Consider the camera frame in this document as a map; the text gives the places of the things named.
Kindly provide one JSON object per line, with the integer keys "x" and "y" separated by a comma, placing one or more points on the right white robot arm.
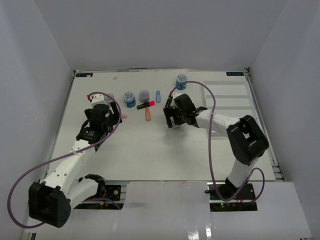
{"x": 247, "y": 141}

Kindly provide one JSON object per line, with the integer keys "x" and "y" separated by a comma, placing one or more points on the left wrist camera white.
{"x": 96, "y": 99}

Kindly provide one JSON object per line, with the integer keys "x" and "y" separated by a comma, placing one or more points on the blue label sticker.
{"x": 84, "y": 75}
{"x": 234, "y": 73}

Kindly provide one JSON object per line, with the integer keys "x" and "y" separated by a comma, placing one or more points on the green cap black highlighter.
{"x": 168, "y": 102}

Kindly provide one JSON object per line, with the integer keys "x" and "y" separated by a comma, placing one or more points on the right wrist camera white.
{"x": 175, "y": 94}

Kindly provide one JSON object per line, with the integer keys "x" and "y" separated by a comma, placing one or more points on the white compartment tray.
{"x": 231, "y": 98}

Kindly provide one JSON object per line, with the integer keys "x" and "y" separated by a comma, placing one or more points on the left blue label sticker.
{"x": 84, "y": 75}

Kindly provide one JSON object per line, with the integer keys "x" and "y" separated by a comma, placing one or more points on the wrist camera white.
{"x": 96, "y": 99}
{"x": 175, "y": 94}

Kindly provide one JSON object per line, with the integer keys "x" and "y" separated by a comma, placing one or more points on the right blue label sticker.
{"x": 234, "y": 73}

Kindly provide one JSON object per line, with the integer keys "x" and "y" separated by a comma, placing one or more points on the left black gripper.
{"x": 116, "y": 114}

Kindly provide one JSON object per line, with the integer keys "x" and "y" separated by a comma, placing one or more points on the clear jar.
{"x": 109, "y": 98}
{"x": 144, "y": 96}

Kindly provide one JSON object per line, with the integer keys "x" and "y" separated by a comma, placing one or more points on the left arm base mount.
{"x": 110, "y": 199}

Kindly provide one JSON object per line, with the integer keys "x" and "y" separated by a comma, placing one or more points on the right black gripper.
{"x": 170, "y": 112}

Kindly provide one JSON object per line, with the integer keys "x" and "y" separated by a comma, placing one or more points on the pink cap black highlighter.
{"x": 146, "y": 105}

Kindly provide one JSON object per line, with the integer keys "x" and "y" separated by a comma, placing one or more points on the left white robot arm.
{"x": 52, "y": 200}

